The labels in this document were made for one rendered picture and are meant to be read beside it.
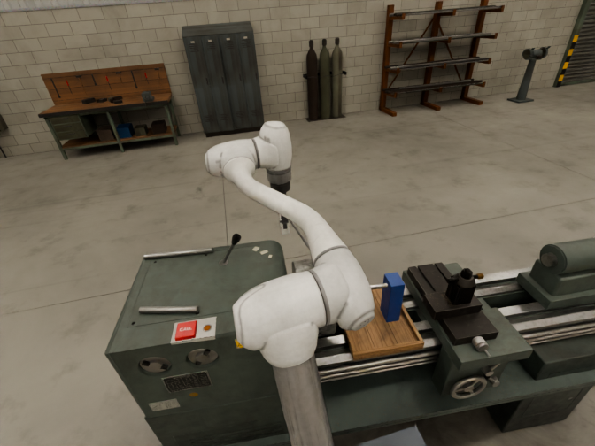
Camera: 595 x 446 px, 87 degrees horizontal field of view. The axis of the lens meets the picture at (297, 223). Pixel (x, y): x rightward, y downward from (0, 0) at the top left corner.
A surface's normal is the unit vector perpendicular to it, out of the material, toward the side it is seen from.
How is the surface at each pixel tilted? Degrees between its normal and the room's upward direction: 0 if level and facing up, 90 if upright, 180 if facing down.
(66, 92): 90
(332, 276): 12
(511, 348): 0
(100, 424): 0
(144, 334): 0
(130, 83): 90
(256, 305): 26
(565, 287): 90
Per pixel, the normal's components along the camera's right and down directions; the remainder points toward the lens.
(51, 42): 0.22, 0.53
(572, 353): -0.07, -0.83
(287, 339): 0.26, 0.19
